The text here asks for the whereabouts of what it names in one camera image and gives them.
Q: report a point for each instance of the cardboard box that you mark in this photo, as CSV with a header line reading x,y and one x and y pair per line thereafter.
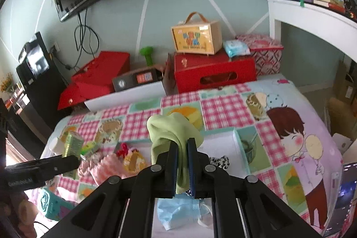
x,y
343,115

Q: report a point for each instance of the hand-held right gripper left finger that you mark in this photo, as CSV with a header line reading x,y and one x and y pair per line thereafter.
x,y
175,168

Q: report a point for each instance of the light green cloth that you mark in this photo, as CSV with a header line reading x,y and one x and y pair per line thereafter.
x,y
167,129

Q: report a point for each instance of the blue wet wipes packet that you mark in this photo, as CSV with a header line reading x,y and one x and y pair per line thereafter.
x,y
237,48

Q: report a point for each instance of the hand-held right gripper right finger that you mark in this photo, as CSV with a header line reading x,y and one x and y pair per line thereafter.
x,y
191,168

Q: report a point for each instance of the wall socket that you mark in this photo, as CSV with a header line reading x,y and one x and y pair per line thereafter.
x,y
55,47

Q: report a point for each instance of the black speaker cabinet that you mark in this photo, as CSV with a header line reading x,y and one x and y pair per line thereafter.
x,y
44,93

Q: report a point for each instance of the teal patterned pouch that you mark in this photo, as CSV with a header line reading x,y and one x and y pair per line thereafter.
x,y
53,204

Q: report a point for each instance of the small green carton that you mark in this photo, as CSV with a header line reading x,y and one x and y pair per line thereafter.
x,y
90,147

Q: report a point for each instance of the red yellow plush toy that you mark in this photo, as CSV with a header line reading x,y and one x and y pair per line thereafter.
x,y
134,161

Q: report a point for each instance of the large green carton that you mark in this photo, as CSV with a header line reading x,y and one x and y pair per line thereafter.
x,y
73,143

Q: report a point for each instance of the large red gift box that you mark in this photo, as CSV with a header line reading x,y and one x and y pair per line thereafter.
x,y
103,68

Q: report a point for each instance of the pink white zigzag towel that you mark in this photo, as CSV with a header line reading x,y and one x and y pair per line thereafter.
x,y
107,169

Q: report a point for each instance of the red box with gold clasp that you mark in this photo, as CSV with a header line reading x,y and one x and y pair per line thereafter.
x,y
81,93

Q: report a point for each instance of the small black screen device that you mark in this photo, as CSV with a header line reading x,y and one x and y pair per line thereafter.
x,y
35,59

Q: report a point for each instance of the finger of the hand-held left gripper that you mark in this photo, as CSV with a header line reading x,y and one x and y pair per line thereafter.
x,y
60,165

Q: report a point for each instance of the black flat box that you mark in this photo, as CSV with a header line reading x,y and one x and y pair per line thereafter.
x,y
128,83

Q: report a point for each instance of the green dumbbell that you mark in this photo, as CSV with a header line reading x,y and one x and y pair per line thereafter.
x,y
147,55

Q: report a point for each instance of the dark low cabinet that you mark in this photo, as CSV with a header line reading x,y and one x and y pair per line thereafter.
x,y
25,126

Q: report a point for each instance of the white desk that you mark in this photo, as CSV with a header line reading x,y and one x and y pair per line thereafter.
x,y
306,15

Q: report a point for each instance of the pink patterned storage box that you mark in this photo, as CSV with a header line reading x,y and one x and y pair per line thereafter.
x,y
267,59

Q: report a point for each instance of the person's left hand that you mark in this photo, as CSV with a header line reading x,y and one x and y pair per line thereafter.
x,y
23,211

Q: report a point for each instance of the yellow flowers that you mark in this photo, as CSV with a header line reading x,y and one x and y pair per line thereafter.
x,y
7,81

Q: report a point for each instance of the small white box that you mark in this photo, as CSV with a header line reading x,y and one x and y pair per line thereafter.
x,y
341,143

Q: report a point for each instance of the white shallow tray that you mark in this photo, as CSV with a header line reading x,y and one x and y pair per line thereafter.
x,y
220,147

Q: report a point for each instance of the leopard print scrunchie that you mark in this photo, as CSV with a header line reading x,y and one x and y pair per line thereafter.
x,y
220,162

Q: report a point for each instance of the red box with window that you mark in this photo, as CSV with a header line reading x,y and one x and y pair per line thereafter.
x,y
212,65

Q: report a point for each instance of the white bed footboard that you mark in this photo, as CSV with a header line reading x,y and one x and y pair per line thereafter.
x,y
125,100

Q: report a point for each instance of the blue face mask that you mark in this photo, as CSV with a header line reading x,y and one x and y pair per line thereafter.
x,y
178,211

